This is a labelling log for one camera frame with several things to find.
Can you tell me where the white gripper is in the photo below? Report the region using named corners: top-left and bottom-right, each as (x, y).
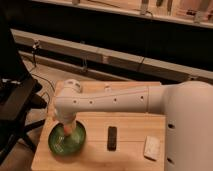
top-left (53, 109), bottom-right (76, 129)

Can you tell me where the orange pepper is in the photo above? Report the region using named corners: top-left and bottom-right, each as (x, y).
top-left (64, 124), bottom-right (72, 136)

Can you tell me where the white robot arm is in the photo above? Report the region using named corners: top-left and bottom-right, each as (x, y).
top-left (54, 79), bottom-right (213, 171)

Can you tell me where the green ceramic bowl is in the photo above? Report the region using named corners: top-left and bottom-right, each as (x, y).
top-left (48, 121), bottom-right (86, 156)

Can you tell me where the black remote control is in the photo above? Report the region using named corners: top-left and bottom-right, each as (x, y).
top-left (107, 126), bottom-right (117, 151)

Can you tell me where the black chair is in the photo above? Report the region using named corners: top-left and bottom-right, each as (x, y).
top-left (0, 11), bottom-right (47, 165)

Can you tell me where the wooden table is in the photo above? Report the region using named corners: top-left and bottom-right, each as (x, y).
top-left (30, 80), bottom-right (167, 171)

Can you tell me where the black cable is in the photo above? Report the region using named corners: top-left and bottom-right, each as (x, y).
top-left (31, 41), bottom-right (56, 104)

